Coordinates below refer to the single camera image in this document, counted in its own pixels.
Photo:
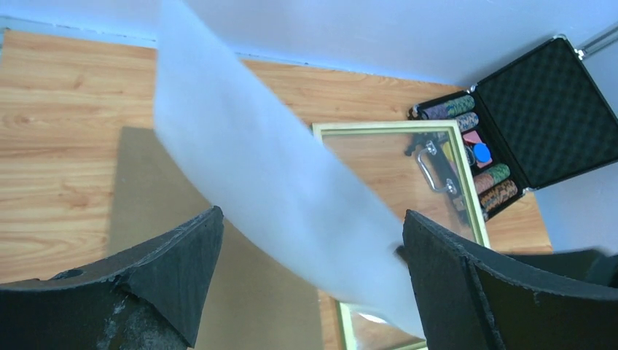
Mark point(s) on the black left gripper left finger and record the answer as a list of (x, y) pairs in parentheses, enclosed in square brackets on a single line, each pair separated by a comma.
[(150, 296)]

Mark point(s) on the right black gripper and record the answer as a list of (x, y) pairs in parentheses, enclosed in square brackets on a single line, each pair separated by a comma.
[(589, 265)]

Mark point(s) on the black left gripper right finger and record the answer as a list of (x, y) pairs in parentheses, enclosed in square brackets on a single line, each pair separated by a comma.
[(471, 297)]

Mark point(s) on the wooden picture frame green trim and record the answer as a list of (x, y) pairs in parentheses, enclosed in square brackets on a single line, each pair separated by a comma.
[(442, 139)]

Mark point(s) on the forest photo print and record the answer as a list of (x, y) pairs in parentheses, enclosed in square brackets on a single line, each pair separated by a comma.
[(247, 153)]

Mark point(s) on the brown cardboard backing board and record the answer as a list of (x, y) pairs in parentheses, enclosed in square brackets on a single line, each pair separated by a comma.
[(253, 302)]

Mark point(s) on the orange black chip row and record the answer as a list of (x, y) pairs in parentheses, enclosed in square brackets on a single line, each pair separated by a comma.
[(498, 194)]

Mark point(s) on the red poker chip row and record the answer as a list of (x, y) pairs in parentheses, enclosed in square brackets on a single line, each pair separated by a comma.
[(483, 182)]

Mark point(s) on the green poker chip row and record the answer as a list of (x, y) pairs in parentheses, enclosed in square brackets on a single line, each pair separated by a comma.
[(499, 173)]

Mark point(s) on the blue dealer button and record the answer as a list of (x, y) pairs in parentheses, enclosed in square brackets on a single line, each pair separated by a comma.
[(482, 153)]

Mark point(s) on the black poker chip case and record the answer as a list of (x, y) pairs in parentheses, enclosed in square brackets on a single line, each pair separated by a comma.
[(543, 116)]

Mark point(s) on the top blue green chip row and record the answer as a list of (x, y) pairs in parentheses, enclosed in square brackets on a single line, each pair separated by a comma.
[(448, 109)]

